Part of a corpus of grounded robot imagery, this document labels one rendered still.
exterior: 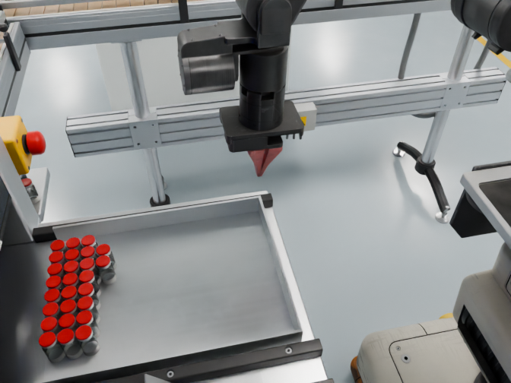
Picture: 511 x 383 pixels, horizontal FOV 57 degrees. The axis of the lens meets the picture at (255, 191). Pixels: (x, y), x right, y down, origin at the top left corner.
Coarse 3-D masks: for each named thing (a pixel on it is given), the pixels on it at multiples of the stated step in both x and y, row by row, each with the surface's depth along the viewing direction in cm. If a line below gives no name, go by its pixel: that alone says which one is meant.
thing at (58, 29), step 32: (0, 0) 130; (32, 0) 126; (64, 0) 127; (96, 0) 129; (128, 0) 135; (160, 0) 135; (192, 0) 135; (224, 0) 134; (320, 0) 140; (352, 0) 142; (384, 0) 144; (416, 0) 146; (448, 0) 148; (32, 32) 129; (64, 32) 131; (96, 32) 132; (128, 32) 134; (160, 32) 136
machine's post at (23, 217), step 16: (0, 144) 69; (0, 160) 68; (16, 176) 74; (16, 192) 72; (16, 208) 72; (32, 208) 79; (16, 224) 74; (32, 224) 78; (16, 240) 77; (32, 240) 78
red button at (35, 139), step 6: (30, 132) 77; (36, 132) 77; (30, 138) 76; (36, 138) 77; (42, 138) 78; (30, 144) 76; (36, 144) 77; (42, 144) 77; (30, 150) 77; (36, 150) 77; (42, 150) 78
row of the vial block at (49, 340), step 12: (60, 240) 72; (60, 252) 70; (60, 264) 69; (60, 276) 69; (48, 288) 67; (60, 288) 67; (48, 300) 65; (60, 300) 66; (48, 312) 63; (60, 312) 65; (48, 324) 62; (48, 336) 61; (48, 348) 60; (60, 348) 62; (60, 360) 63
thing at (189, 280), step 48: (96, 240) 78; (144, 240) 78; (192, 240) 78; (240, 240) 78; (144, 288) 71; (192, 288) 71; (240, 288) 71; (288, 288) 68; (144, 336) 66; (192, 336) 66; (240, 336) 66; (288, 336) 63
